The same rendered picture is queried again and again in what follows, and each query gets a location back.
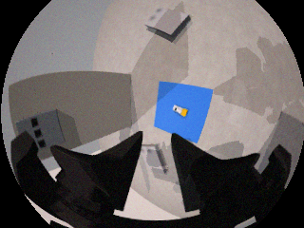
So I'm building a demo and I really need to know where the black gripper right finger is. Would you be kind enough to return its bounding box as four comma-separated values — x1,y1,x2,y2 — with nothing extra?
171,133,259,213

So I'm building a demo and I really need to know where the blue square marker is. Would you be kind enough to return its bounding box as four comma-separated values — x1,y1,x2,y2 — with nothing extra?
153,81,213,144

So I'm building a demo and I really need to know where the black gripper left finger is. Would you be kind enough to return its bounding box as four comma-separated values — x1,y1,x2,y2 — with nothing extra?
49,130,143,211

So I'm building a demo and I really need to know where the beige panel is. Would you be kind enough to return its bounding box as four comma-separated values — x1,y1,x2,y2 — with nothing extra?
8,70,132,161

